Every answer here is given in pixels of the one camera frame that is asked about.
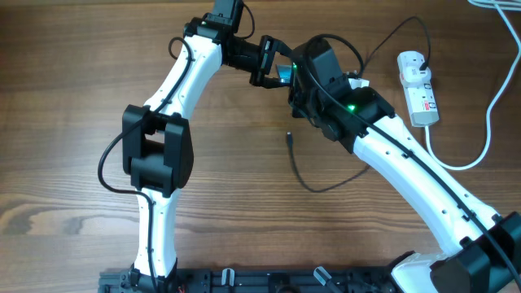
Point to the blue Galaxy S25 smartphone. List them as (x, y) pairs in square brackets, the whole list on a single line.
[(284, 73)]

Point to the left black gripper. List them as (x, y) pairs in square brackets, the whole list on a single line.
[(266, 62)]

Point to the white USB charger plug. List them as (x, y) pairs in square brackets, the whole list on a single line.
[(412, 76)]

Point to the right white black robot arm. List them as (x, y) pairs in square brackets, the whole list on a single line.
[(479, 249)]

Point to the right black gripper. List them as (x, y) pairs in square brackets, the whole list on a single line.
[(296, 96)]

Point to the white power strip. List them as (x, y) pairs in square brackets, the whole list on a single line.
[(420, 100)]

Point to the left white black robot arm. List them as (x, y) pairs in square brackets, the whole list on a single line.
[(157, 146)]

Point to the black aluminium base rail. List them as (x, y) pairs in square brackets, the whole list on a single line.
[(355, 279)]

